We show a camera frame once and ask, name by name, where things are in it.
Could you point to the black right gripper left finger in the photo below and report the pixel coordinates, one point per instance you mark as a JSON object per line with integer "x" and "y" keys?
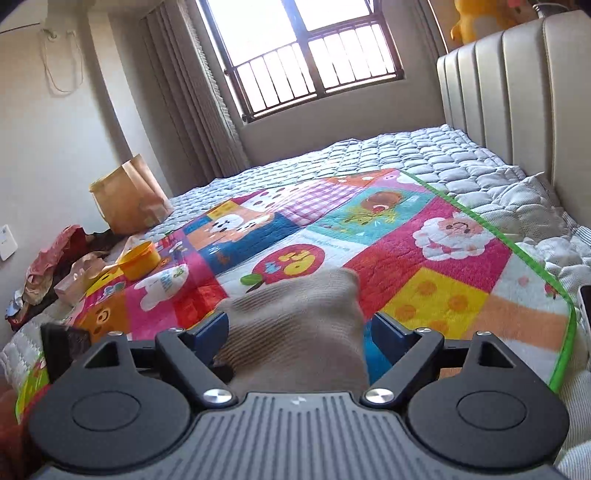
{"x": 126, "y": 406}

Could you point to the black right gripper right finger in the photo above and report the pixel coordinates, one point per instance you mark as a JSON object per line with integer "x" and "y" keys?
{"x": 469, "y": 405}

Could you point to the beige ribbed knit sweater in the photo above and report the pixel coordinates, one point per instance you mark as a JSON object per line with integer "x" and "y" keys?
{"x": 297, "y": 335}

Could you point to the pile of clothes and bags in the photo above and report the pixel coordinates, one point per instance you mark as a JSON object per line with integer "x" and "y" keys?
{"x": 50, "y": 266}

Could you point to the yellow plastic bowl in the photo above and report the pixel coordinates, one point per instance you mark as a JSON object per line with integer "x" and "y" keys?
{"x": 139, "y": 261}

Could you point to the colourful cartoon patchwork blanket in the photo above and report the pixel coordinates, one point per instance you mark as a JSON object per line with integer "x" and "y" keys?
{"x": 422, "y": 258}

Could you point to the brown paper bag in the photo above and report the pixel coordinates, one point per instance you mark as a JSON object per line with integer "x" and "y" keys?
{"x": 129, "y": 199}

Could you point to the white quilted mattress cover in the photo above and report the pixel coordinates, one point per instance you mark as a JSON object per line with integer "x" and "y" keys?
{"x": 522, "y": 207}

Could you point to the beige curtain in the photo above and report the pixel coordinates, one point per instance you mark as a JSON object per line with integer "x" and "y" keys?
{"x": 199, "y": 114}

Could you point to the beige padded headboard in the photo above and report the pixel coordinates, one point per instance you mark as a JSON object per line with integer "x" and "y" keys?
{"x": 525, "y": 95}

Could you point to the yellow duck plush toy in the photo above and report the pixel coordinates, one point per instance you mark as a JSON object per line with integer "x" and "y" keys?
{"x": 479, "y": 19}

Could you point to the window with metal bars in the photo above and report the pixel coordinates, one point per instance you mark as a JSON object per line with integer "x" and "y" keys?
{"x": 280, "y": 54}

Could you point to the pink bunny plush toy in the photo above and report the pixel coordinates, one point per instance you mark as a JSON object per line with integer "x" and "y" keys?
{"x": 522, "y": 11}

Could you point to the white wall switch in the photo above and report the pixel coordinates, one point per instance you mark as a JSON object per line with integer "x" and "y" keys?
{"x": 8, "y": 244}

